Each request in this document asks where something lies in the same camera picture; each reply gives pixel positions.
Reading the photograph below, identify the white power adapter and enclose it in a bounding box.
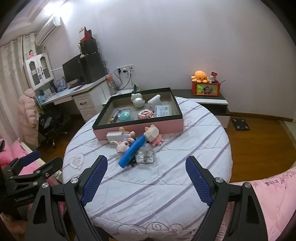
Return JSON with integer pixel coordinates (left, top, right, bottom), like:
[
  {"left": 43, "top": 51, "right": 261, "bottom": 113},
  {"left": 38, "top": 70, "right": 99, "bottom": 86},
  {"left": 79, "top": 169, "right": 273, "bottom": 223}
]
[{"left": 106, "top": 131, "right": 123, "bottom": 145}]

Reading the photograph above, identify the small pig doll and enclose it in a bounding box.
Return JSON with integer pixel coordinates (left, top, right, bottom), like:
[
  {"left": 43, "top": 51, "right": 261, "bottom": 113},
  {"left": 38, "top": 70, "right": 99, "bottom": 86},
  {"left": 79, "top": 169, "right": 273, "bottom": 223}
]
[{"left": 116, "top": 127, "right": 135, "bottom": 155}]

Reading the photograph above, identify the teal brush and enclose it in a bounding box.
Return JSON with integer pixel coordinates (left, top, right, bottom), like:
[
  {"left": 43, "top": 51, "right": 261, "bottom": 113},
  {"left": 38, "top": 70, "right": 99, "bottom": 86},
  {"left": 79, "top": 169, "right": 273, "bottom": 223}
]
[{"left": 117, "top": 110, "right": 133, "bottom": 122}]

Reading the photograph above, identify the colourful snack packet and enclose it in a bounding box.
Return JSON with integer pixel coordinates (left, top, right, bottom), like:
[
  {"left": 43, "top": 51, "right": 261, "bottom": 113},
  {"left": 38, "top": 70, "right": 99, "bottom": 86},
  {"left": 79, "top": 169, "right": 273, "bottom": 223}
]
[{"left": 118, "top": 135, "right": 146, "bottom": 168}]

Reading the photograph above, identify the clear acrylic music box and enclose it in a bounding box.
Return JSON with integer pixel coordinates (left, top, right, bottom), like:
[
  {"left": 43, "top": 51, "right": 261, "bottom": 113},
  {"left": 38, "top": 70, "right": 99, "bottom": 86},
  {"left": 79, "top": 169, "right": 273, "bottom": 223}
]
[{"left": 135, "top": 143, "right": 155, "bottom": 164}]

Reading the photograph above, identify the pink dress block doll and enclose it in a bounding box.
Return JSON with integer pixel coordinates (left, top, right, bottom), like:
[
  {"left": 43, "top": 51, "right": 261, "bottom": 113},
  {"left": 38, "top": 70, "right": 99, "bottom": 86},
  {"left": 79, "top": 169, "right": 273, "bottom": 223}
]
[{"left": 144, "top": 125, "right": 163, "bottom": 147}]

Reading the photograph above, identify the pink patterned round item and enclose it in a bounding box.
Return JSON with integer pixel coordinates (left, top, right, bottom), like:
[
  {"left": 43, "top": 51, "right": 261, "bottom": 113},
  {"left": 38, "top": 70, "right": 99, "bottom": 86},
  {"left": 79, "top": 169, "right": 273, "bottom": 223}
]
[{"left": 137, "top": 109, "right": 154, "bottom": 120}]

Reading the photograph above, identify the clear box with green label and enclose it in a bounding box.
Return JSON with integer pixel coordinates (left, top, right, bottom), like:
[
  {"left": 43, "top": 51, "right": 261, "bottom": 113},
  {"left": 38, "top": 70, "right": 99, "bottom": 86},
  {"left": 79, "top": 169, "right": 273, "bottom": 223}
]
[{"left": 154, "top": 105, "right": 172, "bottom": 118}]

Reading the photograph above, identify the white rounded device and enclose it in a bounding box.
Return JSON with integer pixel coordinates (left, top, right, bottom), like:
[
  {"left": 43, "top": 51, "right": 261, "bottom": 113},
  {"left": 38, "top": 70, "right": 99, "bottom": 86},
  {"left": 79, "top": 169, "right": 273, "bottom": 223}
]
[{"left": 147, "top": 94, "right": 162, "bottom": 111}]

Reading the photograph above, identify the black office chair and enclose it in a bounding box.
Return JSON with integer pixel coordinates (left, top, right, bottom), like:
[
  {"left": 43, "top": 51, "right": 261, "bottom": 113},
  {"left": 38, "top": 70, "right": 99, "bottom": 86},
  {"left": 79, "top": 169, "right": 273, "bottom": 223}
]
[{"left": 39, "top": 110, "right": 68, "bottom": 149}]

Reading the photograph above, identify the pink puffer jacket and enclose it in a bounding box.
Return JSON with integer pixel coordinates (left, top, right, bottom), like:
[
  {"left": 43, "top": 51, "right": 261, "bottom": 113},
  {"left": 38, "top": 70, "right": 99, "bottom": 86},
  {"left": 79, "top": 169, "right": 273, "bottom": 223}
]
[{"left": 18, "top": 88, "right": 39, "bottom": 147}]

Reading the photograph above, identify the white desk with drawers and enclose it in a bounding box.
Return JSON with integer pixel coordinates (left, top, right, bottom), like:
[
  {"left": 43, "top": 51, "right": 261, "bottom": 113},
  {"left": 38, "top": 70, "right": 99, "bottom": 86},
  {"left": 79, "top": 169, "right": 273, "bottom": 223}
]
[{"left": 41, "top": 74, "right": 111, "bottom": 122}]

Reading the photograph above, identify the beige curtain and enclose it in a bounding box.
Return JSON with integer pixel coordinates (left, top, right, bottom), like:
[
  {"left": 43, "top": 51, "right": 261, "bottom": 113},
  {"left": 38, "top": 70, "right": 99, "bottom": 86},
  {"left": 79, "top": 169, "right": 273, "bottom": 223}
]
[{"left": 1, "top": 33, "right": 37, "bottom": 143}]

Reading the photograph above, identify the white striped table cover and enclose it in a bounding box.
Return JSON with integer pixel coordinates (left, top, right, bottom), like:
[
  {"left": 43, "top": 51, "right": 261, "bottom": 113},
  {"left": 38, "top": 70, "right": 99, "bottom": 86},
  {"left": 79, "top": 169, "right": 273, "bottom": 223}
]
[{"left": 62, "top": 97, "right": 232, "bottom": 240}]

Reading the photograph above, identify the pink black storage box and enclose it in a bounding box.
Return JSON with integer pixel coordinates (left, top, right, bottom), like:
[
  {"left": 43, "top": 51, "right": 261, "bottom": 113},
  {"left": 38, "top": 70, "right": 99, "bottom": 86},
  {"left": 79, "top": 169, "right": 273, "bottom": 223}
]
[{"left": 92, "top": 87, "right": 184, "bottom": 140}]

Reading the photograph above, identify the white hutch cabinet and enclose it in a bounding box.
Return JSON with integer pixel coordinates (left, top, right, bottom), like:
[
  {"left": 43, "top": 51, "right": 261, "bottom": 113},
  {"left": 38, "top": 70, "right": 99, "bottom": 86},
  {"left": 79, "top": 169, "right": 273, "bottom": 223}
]
[{"left": 24, "top": 53, "right": 54, "bottom": 90}]

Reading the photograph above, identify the black computer monitor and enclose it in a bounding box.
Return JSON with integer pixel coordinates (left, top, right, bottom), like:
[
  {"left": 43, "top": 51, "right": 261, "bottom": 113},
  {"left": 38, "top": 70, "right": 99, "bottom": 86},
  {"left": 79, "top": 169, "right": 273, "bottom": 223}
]
[{"left": 63, "top": 55, "right": 85, "bottom": 87}]

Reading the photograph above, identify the orange cap water bottle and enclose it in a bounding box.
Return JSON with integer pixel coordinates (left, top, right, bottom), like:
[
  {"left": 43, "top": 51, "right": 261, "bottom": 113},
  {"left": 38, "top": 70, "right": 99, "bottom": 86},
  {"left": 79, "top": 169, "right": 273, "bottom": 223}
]
[{"left": 107, "top": 75, "right": 117, "bottom": 95}]

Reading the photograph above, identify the black floor scale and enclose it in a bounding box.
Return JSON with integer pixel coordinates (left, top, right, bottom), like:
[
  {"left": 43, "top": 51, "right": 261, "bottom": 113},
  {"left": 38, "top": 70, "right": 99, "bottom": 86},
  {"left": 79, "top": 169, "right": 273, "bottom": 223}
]
[{"left": 231, "top": 118, "right": 250, "bottom": 131}]

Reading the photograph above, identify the white bedside cabinet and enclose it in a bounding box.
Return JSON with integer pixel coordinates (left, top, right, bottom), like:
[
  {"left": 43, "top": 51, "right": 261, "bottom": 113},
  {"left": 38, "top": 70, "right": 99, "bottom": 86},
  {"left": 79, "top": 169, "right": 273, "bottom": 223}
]
[{"left": 102, "top": 89, "right": 133, "bottom": 105}]

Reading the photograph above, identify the blue patterned bag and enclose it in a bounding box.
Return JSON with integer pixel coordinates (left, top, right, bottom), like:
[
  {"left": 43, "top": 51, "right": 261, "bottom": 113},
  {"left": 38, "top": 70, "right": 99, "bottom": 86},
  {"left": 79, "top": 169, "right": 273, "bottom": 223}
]
[{"left": 133, "top": 82, "right": 140, "bottom": 93}]

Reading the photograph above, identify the low black white tv bench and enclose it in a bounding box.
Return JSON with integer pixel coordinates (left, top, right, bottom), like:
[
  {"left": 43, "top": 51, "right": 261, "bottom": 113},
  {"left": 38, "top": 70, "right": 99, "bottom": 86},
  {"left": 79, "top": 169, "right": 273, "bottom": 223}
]
[{"left": 172, "top": 89, "right": 230, "bottom": 129}]

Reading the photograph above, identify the black speaker on tower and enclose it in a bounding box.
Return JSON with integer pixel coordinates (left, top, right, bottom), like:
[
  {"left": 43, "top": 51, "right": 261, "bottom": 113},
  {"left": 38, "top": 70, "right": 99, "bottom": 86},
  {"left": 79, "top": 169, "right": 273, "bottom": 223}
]
[{"left": 79, "top": 38, "right": 98, "bottom": 55}]

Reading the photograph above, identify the red toy crate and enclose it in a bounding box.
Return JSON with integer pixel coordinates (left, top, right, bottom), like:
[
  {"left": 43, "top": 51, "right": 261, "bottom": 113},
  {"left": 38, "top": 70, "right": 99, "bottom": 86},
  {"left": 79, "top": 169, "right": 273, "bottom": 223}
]
[{"left": 192, "top": 82, "right": 221, "bottom": 97}]

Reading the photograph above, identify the white air conditioner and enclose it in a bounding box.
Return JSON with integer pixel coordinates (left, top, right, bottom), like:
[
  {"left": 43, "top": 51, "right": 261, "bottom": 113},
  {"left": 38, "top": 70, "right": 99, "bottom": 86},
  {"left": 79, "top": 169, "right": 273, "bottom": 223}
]
[{"left": 35, "top": 16, "right": 61, "bottom": 46}]

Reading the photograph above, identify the orange octopus plush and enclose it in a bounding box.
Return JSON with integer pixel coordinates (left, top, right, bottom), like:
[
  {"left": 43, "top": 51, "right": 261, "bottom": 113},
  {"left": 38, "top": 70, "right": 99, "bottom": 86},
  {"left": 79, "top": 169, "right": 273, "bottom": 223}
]
[{"left": 191, "top": 70, "right": 210, "bottom": 83}]

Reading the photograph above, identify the wall power strip outlet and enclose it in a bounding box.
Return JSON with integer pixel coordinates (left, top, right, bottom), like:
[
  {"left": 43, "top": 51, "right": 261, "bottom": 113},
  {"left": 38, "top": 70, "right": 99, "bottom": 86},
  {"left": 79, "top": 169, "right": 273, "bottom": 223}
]
[{"left": 117, "top": 64, "right": 134, "bottom": 72}]

